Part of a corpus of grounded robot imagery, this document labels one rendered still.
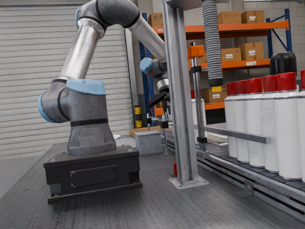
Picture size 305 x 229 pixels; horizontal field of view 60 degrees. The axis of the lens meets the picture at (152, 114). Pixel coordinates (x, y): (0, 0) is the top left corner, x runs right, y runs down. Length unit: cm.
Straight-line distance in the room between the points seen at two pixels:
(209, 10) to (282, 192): 40
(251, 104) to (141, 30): 64
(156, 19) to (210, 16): 410
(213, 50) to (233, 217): 34
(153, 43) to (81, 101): 50
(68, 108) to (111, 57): 430
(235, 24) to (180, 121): 451
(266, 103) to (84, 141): 49
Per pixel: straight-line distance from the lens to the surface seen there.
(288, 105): 55
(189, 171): 72
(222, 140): 91
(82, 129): 80
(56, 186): 74
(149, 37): 116
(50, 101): 92
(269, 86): 60
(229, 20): 518
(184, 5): 72
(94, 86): 81
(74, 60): 100
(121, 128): 506
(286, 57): 99
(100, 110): 81
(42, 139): 515
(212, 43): 61
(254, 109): 64
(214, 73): 60
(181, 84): 70
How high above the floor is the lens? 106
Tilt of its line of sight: 3 degrees down
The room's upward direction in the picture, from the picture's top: 6 degrees counter-clockwise
